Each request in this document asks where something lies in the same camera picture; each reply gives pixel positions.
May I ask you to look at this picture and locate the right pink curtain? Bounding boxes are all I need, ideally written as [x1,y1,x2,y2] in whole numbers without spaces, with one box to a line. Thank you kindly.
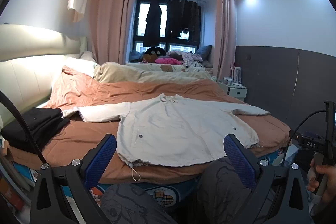
[213,0,237,83]

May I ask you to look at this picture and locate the white nightstand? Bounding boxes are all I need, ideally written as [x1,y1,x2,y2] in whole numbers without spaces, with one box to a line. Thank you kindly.
[218,82,248,102]

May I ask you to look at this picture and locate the white rack on nightstand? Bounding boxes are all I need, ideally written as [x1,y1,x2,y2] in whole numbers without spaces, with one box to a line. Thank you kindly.
[223,62,242,86]

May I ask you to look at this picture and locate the blue cartoon mattress side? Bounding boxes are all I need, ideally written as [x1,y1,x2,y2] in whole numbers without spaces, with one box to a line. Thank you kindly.
[13,149,282,209]

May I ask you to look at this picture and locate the pink garment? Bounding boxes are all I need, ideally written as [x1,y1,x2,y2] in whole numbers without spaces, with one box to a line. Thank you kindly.
[155,57,183,65]

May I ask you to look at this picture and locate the orange bed sheet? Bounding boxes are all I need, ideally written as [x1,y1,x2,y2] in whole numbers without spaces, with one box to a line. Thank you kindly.
[10,65,292,185]

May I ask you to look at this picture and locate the folded black clothes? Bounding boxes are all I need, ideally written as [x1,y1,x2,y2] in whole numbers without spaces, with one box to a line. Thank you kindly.
[1,107,70,154]

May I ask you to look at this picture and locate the white pillow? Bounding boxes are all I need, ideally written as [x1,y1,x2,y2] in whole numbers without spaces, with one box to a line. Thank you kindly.
[52,55,99,79]

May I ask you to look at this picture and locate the floral clothes pile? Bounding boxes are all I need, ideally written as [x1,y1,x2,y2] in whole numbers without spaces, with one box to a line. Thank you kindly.
[167,51,203,68]

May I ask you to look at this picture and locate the cream white jacket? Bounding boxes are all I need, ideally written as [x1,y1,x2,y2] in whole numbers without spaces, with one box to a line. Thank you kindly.
[60,93,271,183]

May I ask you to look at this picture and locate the pink curtain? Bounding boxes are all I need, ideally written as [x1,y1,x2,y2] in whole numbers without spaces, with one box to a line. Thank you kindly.
[90,0,135,64]
[213,0,237,83]

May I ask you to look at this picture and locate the black cable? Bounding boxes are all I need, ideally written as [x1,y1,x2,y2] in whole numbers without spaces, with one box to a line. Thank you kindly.
[0,90,45,166]

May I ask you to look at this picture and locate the dark hanging coat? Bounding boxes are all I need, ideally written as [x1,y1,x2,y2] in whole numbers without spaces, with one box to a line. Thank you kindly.
[143,0,162,47]

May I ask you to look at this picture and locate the black plush toy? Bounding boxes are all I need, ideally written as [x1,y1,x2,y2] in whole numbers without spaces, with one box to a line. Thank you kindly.
[142,47,166,63]

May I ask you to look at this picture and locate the cream padded headboard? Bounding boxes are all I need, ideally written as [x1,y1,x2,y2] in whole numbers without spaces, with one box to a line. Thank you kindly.
[1,24,87,113]

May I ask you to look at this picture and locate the grey patterned trouser legs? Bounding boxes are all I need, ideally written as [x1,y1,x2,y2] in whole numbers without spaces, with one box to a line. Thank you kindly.
[99,157,313,224]

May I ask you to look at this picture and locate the beige duvet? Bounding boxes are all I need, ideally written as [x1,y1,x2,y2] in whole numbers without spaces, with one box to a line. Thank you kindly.
[93,62,216,84]

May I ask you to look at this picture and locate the blue cushion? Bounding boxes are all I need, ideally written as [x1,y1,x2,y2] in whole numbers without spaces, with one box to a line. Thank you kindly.
[195,45,213,61]

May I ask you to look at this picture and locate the left pink curtain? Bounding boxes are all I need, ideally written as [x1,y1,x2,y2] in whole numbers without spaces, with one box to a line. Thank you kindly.
[90,0,135,64]

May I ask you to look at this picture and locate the dark hanging clothes group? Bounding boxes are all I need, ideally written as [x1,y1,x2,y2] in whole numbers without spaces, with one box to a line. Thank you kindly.
[165,0,201,45]

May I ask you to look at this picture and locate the right hand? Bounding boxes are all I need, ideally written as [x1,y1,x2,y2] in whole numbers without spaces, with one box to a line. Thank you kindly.
[306,157,336,204]

